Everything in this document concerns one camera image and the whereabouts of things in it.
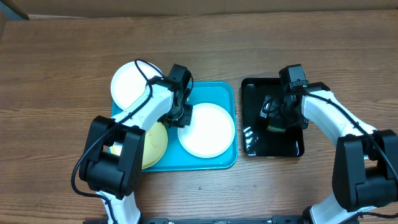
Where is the green and yellow sponge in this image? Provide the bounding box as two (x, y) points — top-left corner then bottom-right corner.
(267, 123), (285, 133)

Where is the white plate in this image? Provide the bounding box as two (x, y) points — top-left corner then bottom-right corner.
(177, 103), (236, 159)
(111, 60), (163, 110)

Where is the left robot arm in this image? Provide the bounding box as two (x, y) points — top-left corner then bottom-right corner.
(71, 73), (193, 223)

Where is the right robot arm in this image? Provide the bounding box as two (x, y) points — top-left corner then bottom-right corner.
(260, 82), (397, 223)

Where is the black rectangular water tray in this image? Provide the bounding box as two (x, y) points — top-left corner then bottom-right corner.
(241, 78), (305, 157)

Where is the teal plastic serving tray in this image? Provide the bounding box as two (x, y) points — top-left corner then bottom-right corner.
(108, 81), (238, 172)

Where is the yellow-green plate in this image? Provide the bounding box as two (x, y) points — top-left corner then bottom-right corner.
(109, 121), (169, 170)

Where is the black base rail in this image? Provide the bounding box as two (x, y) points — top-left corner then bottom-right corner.
(83, 215), (308, 224)

